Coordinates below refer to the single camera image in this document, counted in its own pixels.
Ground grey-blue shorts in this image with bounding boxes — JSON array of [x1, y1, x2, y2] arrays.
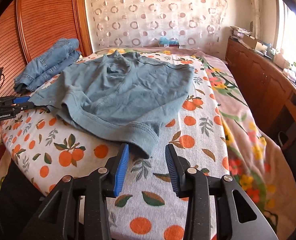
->
[[30, 51, 195, 159]]

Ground orange fruit print sheet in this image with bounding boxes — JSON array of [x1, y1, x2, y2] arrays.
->
[[2, 52, 228, 239]]

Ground folded blue denim jeans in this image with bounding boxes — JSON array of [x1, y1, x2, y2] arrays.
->
[[14, 38, 81, 94]]

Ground floral pink blanket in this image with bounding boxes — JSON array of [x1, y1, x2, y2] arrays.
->
[[0, 47, 296, 240]]

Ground wooden slatted wardrobe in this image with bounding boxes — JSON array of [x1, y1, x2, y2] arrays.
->
[[0, 0, 93, 96]]

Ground wooden cabinet counter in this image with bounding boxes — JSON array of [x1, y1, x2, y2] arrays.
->
[[225, 38, 296, 150]]

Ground circle pattern sheer curtain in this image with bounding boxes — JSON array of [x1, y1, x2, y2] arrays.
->
[[85, 0, 227, 51]]

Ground cardboard box with blue cloth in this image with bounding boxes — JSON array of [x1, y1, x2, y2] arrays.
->
[[158, 37, 179, 48]]

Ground cardboard box on counter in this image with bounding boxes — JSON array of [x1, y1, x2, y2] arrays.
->
[[243, 35, 268, 51]]

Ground stack of books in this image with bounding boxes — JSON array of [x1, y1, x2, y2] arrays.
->
[[230, 26, 252, 38]]

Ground beige tied window curtain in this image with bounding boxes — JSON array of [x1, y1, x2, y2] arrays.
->
[[251, 0, 263, 40]]

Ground window with wooden frame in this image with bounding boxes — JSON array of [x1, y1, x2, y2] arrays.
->
[[277, 0, 296, 64]]

